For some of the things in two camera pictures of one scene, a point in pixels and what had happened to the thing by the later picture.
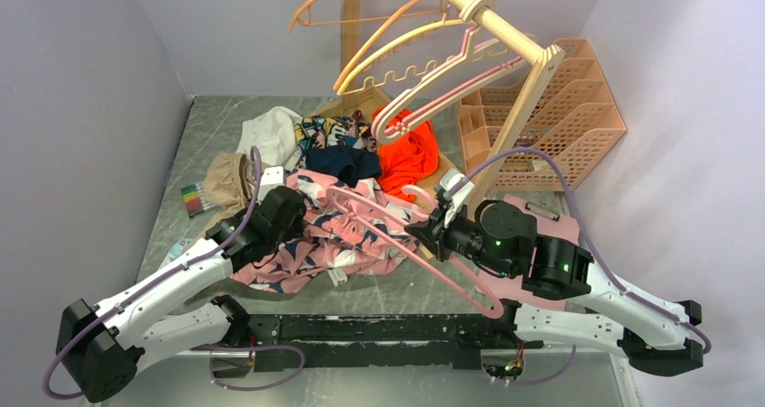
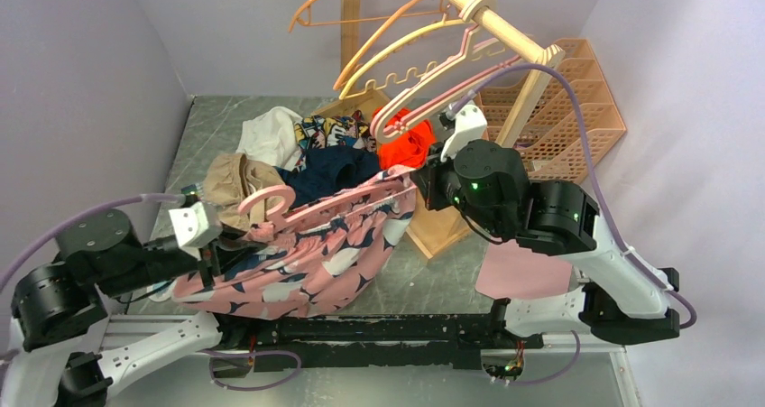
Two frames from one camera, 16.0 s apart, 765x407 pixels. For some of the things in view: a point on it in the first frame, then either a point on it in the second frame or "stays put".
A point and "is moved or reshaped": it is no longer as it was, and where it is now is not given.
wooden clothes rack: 352,96 stays put
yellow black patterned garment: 317,132 stays put
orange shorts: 408,158 stays put
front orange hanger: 373,40 stays put
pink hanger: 369,210 to 396,181
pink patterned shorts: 344,226 is moved or reshaped
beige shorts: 228,187 stays put
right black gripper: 424,230 to 429,177
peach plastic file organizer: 575,128 stays put
